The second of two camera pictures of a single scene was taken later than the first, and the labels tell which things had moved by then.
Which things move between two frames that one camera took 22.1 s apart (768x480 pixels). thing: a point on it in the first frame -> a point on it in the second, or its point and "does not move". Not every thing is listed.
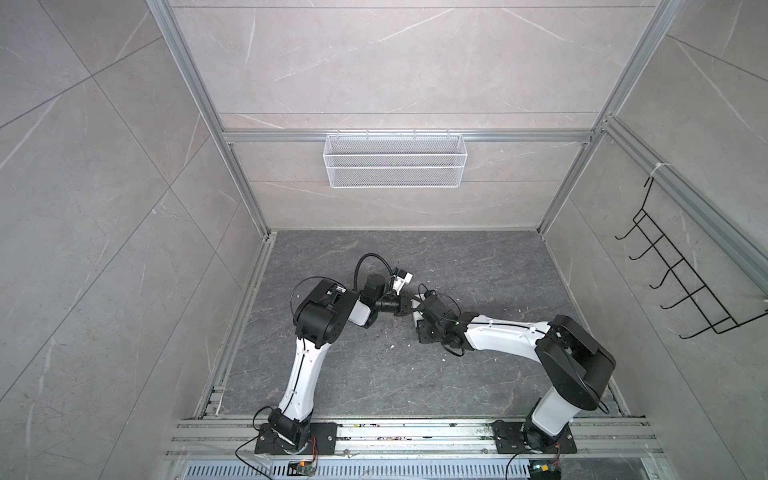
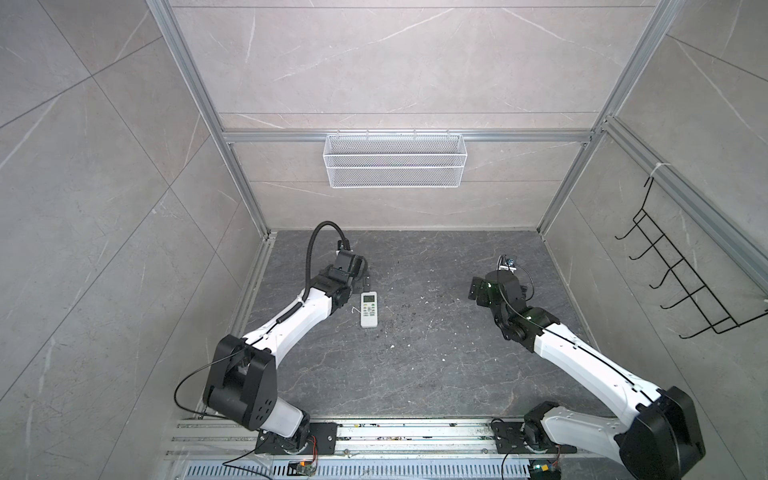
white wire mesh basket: x=395 y=161 does not move
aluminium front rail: x=234 y=439 does not move
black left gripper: x=406 y=305 -> x=361 y=272
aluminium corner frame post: x=659 y=20 does not move
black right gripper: x=421 y=332 -> x=482 y=298
